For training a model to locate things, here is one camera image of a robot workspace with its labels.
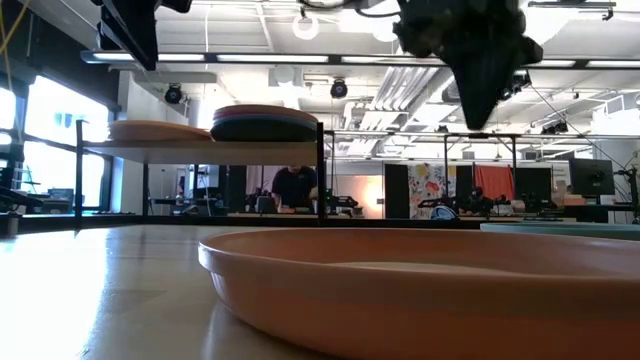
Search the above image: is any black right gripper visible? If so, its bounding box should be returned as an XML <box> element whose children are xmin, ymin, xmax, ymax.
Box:
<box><xmin>392</xmin><ymin>0</ymin><xmax>545</xmax><ymax>132</ymax></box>

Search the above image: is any floral patterned panel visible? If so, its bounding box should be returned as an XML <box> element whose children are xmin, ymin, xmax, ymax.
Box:
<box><xmin>408</xmin><ymin>163</ymin><xmax>458</xmax><ymax>220</ymax></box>

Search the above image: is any orange hanging cloth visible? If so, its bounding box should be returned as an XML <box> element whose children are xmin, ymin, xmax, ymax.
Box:
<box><xmin>473</xmin><ymin>164</ymin><xmax>516</xmax><ymax>202</ymax></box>

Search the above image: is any wooden shelf with black frame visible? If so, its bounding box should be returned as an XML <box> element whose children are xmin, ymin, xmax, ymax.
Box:
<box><xmin>73</xmin><ymin>118</ymin><xmax>327</xmax><ymax>231</ymax></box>

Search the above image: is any pink plate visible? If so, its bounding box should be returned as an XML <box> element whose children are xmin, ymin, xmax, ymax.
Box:
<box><xmin>212</xmin><ymin>103</ymin><xmax>319</xmax><ymax>118</ymax></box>

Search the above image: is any blue plate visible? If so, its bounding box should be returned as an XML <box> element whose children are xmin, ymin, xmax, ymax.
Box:
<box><xmin>209</xmin><ymin>117</ymin><xmax>320</xmax><ymax>143</ymax></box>

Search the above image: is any long ceiling light bar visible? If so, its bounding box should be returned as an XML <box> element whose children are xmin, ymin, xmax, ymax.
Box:
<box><xmin>79</xmin><ymin>49</ymin><xmax>640</xmax><ymax>70</ymax></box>

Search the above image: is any person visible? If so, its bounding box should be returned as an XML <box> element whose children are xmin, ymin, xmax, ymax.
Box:
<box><xmin>271</xmin><ymin>165</ymin><xmax>320</xmax><ymax>215</ymax></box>

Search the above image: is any beige plate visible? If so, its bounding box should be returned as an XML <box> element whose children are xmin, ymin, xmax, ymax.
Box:
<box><xmin>107</xmin><ymin>119</ymin><xmax>215</xmax><ymax>143</ymax></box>

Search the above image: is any round ring lamp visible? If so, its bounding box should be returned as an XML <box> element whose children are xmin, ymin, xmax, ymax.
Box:
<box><xmin>291</xmin><ymin>12</ymin><xmax>321</xmax><ymax>42</ymax></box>

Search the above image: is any sage green plate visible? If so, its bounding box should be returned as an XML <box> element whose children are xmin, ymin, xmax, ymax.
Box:
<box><xmin>479</xmin><ymin>221</ymin><xmax>640</xmax><ymax>243</ymax></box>

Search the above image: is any black monitor on stand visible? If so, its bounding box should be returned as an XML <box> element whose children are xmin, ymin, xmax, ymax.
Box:
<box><xmin>568</xmin><ymin>158</ymin><xmax>617</xmax><ymax>205</ymax></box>

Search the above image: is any orange plate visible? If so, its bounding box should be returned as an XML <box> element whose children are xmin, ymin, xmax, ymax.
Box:
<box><xmin>197</xmin><ymin>227</ymin><xmax>640</xmax><ymax>360</ymax></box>

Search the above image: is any magenta plate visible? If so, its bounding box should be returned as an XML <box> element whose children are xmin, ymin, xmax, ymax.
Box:
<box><xmin>211</xmin><ymin>112</ymin><xmax>320</xmax><ymax>122</ymax></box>

